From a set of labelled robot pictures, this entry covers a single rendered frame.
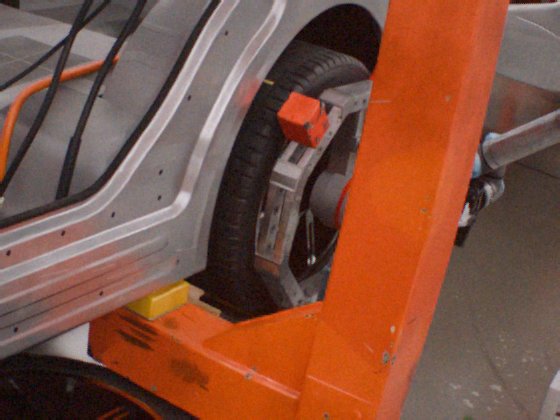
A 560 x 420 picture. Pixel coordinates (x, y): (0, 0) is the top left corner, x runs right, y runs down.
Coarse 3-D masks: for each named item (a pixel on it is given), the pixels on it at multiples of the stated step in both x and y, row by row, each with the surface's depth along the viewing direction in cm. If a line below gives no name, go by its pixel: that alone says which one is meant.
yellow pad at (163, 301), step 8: (168, 288) 209; (176, 288) 210; (184, 288) 212; (152, 296) 204; (160, 296) 205; (168, 296) 207; (176, 296) 210; (184, 296) 213; (128, 304) 206; (136, 304) 205; (144, 304) 204; (152, 304) 203; (160, 304) 206; (168, 304) 208; (176, 304) 211; (184, 304) 214; (136, 312) 205; (144, 312) 204; (152, 312) 204; (160, 312) 207; (168, 312) 209; (152, 320) 204
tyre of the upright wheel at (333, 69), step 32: (288, 64) 227; (320, 64) 227; (352, 64) 238; (256, 96) 221; (288, 96) 219; (256, 128) 217; (256, 160) 216; (224, 192) 218; (256, 192) 220; (224, 224) 220; (224, 256) 224; (224, 288) 232; (256, 288) 236
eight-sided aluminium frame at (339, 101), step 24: (336, 96) 223; (360, 96) 228; (336, 120) 222; (288, 168) 217; (312, 168) 220; (288, 192) 217; (264, 216) 221; (288, 216) 218; (264, 240) 223; (288, 240) 222; (264, 264) 224; (288, 264) 225; (288, 288) 231; (312, 288) 254
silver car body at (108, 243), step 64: (0, 0) 331; (64, 0) 379; (128, 0) 380; (192, 0) 220; (256, 0) 200; (320, 0) 217; (384, 0) 246; (0, 64) 233; (64, 64) 191; (128, 64) 218; (192, 64) 191; (256, 64) 204; (0, 128) 208; (64, 128) 203; (128, 128) 206; (192, 128) 197; (0, 192) 191; (64, 192) 192; (128, 192) 186; (192, 192) 201; (0, 256) 159; (64, 256) 172; (128, 256) 188; (192, 256) 210; (0, 320) 160; (64, 320) 177
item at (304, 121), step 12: (300, 96) 214; (288, 108) 213; (300, 108) 213; (312, 108) 212; (288, 120) 212; (300, 120) 211; (312, 120) 212; (324, 120) 216; (288, 132) 217; (300, 132) 214; (312, 132) 213; (324, 132) 218; (312, 144) 216
